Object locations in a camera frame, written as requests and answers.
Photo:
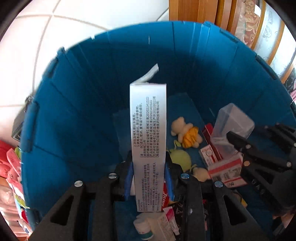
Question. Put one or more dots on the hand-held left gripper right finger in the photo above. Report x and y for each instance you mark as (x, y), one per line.
(169, 183)

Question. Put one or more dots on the blue plastic crate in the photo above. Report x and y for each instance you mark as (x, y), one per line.
(92, 104)

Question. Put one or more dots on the rolled patterned carpet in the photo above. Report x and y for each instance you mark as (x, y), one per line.
(248, 23)

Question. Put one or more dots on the frosted glass sliding door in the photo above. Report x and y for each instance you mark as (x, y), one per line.
(275, 34)

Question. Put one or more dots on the black packet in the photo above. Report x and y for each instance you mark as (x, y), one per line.
(178, 215)

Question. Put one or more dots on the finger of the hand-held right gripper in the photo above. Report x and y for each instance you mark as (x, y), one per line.
(283, 136)
(254, 155)

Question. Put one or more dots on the light green plush ball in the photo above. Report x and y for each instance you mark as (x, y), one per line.
(181, 160)

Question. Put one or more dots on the large white red medicine box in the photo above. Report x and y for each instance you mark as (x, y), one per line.
(227, 172)

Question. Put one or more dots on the clear plastic box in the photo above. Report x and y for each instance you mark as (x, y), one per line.
(233, 122)

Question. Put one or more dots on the slim red and white box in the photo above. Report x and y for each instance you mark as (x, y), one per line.
(206, 132)

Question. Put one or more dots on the wooden door frame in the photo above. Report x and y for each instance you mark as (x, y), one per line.
(196, 11)

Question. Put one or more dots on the white bottle green label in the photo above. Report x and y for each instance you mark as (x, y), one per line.
(142, 227)

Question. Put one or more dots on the white and pink small box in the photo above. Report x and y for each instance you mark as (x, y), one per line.
(167, 222)

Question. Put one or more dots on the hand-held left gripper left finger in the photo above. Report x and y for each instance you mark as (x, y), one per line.
(128, 183)

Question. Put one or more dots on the tall white medicine box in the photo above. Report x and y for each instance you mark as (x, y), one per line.
(148, 127)

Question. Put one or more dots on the red toothpaste box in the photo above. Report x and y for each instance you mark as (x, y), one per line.
(167, 197)

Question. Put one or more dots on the pile of colourful toys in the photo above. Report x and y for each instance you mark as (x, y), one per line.
(12, 206)

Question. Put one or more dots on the small cream plush toy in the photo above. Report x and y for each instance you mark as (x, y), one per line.
(201, 173)

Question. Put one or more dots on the small red white medicine box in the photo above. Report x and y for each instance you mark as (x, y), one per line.
(209, 155)

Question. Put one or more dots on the cream and yellow plush toy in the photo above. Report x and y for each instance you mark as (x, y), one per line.
(185, 131)

